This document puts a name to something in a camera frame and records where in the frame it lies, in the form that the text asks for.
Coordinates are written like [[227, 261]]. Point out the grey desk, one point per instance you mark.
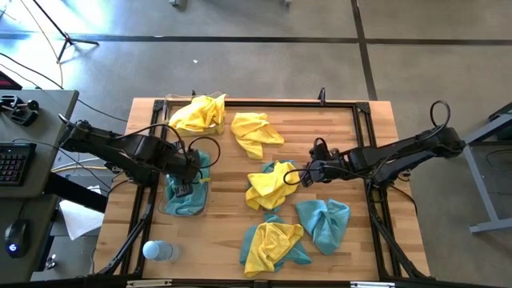
[[44, 132]]

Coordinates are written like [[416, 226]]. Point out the black desk support beam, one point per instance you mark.
[[76, 192]]

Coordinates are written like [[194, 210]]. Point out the dark device with red edge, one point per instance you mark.
[[8, 84]]

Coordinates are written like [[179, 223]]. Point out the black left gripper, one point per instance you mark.
[[182, 166]]

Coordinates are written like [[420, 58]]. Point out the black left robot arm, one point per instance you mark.
[[120, 148]]

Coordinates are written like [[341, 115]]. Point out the black aluminium table frame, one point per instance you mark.
[[256, 103]]

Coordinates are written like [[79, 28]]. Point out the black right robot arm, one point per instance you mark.
[[400, 154]]

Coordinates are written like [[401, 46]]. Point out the white paper sheet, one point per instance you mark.
[[80, 220]]

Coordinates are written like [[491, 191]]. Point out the black keyboard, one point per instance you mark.
[[16, 164]]

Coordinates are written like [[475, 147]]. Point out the clear plastic water bottle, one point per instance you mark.
[[160, 250]]

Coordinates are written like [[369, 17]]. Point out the black computer mouse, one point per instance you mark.
[[17, 236]]

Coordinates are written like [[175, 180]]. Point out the black tripod stand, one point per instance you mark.
[[69, 39]]

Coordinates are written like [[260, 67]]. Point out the small metal caster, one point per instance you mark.
[[50, 263]]

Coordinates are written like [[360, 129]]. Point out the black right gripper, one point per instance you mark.
[[330, 166]]

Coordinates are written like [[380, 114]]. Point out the grey metal stand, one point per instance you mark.
[[480, 184]]

